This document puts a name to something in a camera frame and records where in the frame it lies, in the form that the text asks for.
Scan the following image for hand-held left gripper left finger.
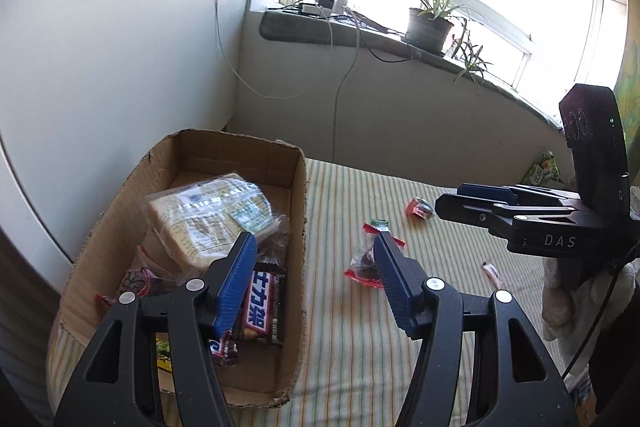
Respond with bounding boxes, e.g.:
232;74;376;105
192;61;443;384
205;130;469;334
52;231;258;427

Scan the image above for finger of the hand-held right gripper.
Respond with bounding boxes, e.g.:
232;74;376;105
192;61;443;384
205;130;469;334
434;193;581;240
457;182;578;204

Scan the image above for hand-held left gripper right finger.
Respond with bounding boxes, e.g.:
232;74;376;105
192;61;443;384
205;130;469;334
372;229;576;427

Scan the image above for brown chocolate bar white glyphs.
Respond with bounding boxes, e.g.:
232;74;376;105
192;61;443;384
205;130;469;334
240;259;289;347

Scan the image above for dark candy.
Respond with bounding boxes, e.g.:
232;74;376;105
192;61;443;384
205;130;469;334
343;236;407;291
95;266;162;309

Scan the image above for small red colourful candy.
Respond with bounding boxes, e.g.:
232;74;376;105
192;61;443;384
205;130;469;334
407;196;435;221

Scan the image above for clear brown candy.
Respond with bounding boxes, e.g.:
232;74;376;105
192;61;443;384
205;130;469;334
255;214;292;266

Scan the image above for packet of sliced bread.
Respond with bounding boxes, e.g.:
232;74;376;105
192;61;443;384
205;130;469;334
145;172;291;271

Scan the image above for cardboard box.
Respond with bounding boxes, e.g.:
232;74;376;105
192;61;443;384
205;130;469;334
59;129;307;410

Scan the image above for person's right hand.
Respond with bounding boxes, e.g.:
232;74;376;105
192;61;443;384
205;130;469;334
542;257;640;343

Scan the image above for green printed carton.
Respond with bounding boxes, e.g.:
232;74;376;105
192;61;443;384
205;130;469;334
522;150;562;188

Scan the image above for striped tablecloth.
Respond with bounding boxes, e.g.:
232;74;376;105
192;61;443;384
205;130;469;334
47;157;596;427

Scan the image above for potted spider plant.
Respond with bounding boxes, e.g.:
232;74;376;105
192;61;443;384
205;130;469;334
386;0;494;96

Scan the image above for grey windowsill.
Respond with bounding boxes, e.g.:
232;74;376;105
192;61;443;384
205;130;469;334
259;9;567;128

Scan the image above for white power strip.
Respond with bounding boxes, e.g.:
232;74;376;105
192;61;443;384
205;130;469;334
299;0;352;18

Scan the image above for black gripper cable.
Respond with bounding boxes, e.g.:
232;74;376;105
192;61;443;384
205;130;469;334
561;242;640;379

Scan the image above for grey cable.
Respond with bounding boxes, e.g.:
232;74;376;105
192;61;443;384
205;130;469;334
331;9;362;164

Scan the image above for thin white cable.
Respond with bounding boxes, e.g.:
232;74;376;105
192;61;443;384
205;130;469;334
214;0;322;100

